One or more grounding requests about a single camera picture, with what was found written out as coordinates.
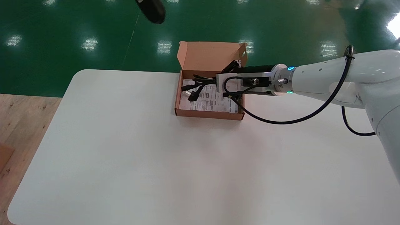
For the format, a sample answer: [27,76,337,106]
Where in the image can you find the printed white paper manual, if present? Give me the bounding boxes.
[180,79,240,114]

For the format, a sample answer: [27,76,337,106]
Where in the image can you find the open brown cardboard storage box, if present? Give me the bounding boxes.
[175,41,249,121]

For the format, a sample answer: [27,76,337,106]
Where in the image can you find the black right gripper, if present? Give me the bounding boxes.
[222,59,279,103]

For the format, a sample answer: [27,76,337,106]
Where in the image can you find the black wired computer mouse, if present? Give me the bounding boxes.
[136,0,166,25]

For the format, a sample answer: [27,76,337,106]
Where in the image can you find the black power cable with plug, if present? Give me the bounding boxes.
[182,74,219,102]

